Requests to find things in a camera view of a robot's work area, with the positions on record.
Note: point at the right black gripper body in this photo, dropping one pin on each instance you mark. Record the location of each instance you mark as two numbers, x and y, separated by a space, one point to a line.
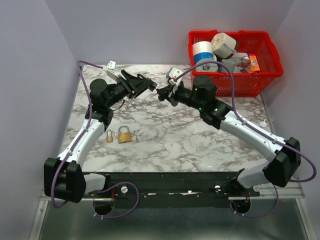
182 96

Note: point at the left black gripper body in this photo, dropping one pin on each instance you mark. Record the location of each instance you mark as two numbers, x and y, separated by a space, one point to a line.
126 87

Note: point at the large brass padlock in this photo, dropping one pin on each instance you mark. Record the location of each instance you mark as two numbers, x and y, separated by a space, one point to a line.
124 134

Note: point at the black padlock with keys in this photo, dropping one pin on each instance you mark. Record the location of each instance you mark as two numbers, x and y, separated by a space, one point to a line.
146 82

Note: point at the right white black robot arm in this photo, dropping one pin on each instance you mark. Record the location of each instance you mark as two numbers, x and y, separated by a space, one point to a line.
281 154

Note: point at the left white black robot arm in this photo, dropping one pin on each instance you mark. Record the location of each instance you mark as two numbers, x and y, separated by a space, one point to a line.
63 175

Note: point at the white blue tape roll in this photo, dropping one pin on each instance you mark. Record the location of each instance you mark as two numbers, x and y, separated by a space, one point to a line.
202 50

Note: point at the grey box in basket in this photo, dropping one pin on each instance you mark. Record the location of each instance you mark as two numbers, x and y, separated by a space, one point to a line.
231 63

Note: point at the small brass padlock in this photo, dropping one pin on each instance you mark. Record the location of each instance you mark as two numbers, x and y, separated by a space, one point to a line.
110 136

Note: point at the beige paper roll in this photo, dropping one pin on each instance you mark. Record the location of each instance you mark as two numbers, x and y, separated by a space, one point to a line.
223 45

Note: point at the red plastic basket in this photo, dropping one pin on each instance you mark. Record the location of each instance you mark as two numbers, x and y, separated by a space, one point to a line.
247 85

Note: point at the small metal can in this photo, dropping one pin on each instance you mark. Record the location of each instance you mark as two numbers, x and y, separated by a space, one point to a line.
245 60

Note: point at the orange small box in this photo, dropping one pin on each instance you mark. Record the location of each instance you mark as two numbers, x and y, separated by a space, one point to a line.
254 63

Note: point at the white plastic bottle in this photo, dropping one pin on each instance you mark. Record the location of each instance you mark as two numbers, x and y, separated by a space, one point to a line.
263 123

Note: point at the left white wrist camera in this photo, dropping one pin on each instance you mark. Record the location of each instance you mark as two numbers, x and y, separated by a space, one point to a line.
109 68

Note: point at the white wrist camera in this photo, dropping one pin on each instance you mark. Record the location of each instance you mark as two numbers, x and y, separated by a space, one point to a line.
109 68
172 77

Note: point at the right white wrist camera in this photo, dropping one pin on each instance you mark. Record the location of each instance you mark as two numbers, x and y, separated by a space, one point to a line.
172 77

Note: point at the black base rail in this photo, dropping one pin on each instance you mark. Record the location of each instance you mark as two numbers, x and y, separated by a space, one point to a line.
169 190

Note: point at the aluminium frame rail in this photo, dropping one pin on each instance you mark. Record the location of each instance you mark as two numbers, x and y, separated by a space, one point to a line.
266 192

